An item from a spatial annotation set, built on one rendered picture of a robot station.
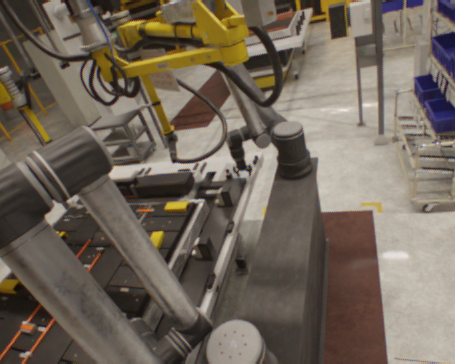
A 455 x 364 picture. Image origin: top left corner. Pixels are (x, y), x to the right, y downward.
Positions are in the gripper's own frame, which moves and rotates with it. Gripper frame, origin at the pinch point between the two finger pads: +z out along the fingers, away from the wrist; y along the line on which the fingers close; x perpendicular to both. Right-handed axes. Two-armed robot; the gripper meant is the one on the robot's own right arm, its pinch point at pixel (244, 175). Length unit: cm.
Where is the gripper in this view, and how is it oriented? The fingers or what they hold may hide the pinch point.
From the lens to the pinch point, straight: 253.6
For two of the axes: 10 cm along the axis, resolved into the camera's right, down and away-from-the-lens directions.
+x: 2.5, -6.3, 7.4
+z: 2.7, 7.8, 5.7
